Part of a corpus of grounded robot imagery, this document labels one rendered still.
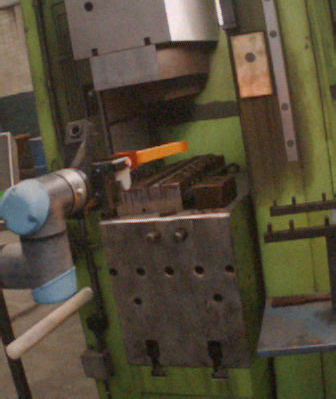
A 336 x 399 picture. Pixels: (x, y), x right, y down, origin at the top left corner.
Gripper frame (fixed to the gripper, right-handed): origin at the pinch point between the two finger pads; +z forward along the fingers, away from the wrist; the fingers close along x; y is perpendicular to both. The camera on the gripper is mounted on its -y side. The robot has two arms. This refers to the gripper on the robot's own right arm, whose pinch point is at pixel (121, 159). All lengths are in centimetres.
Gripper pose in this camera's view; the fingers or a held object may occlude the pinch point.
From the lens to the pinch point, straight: 116.9
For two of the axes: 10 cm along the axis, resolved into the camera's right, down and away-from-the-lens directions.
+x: 9.1, -0.9, -4.0
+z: 3.8, -1.8, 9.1
